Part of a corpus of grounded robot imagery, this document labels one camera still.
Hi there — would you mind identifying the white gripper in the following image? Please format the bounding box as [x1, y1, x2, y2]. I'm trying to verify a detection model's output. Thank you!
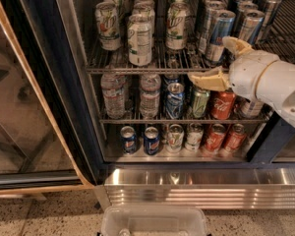
[188, 36, 280, 101]

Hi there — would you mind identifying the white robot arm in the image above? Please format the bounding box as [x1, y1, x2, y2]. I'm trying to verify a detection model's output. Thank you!
[188, 36, 295, 128]

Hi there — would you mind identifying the red coke can middle shelf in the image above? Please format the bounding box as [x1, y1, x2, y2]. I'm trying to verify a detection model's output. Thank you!
[210, 91, 236, 120]

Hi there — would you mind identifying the green can middle shelf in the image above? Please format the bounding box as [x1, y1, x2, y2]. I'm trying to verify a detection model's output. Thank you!
[191, 87, 210, 118]

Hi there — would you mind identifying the silver can middle shelf right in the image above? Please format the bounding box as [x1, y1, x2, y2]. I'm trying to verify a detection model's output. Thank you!
[239, 98, 264, 119]

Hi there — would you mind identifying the redbull can row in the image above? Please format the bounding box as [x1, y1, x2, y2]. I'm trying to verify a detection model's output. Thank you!
[232, 1, 258, 37]
[198, 1, 225, 54]

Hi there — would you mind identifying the blue pepsi can middle shelf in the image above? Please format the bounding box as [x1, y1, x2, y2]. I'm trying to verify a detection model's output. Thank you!
[165, 83, 185, 119]

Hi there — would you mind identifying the front right 7up can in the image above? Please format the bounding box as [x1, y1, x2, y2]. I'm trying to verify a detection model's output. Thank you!
[165, 2, 190, 50]

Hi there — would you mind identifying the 7up can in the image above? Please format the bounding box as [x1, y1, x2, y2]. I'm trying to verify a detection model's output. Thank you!
[95, 1, 121, 51]
[185, 123, 204, 151]
[165, 2, 190, 50]
[127, 14, 152, 67]
[166, 124, 184, 152]

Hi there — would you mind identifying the right 7up can bottom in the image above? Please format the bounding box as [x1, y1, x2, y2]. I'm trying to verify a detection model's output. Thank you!
[185, 123, 204, 151]

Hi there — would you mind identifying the right coke can bottom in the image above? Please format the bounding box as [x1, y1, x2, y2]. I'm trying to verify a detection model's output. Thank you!
[223, 124, 246, 152]

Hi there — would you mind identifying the coke can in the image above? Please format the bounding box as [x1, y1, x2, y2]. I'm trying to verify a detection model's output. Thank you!
[223, 124, 246, 152]
[205, 124, 226, 152]

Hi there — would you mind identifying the left coke can bottom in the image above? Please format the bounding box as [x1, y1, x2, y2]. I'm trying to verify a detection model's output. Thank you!
[205, 124, 226, 152]

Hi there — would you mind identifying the left 7up can bottom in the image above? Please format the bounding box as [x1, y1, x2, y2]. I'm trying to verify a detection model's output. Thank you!
[166, 124, 184, 152]

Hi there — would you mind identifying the front middle 7up can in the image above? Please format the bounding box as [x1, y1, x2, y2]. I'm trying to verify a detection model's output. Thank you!
[127, 14, 152, 67]

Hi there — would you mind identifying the right pepsi can bottom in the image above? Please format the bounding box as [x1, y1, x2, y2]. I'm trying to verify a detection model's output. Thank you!
[144, 127, 159, 155]

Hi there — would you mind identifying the pepsi can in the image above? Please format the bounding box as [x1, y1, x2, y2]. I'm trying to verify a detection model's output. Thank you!
[144, 127, 159, 155]
[120, 126, 137, 154]

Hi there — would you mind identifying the left pepsi can bottom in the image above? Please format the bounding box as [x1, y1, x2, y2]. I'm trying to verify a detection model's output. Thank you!
[120, 126, 137, 154]

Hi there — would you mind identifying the front left 7up can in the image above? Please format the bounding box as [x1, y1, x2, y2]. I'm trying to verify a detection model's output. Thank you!
[95, 1, 121, 51]

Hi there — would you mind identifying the glass fridge door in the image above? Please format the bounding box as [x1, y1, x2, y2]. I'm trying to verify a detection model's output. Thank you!
[0, 0, 100, 195]

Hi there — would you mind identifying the right water bottle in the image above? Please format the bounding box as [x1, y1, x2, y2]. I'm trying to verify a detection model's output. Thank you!
[140, 74, 161, 118]

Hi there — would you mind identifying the water bottle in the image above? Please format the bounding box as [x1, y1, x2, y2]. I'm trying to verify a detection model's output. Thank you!
[140, 74, 161, 118]
[100, 74, 125, 119]

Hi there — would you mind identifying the left water bottle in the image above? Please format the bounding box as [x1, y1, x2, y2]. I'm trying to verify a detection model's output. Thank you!
[100, 74, 125, 119]

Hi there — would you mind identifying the clear plastic bin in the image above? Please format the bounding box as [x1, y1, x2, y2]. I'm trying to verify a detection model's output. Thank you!
[100, 205, 207, 236]

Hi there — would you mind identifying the top wire shelf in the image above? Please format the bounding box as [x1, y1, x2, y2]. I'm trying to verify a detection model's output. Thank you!
[86, 0, 295, 75]

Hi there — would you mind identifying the wire shelf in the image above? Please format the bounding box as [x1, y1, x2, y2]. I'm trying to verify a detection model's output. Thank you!
[99, 112, 269, 124]
[86, 0, 295, 75]

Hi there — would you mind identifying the middle wire shelf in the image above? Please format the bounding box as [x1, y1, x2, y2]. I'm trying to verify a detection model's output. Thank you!
[99, 112, 269, 124]

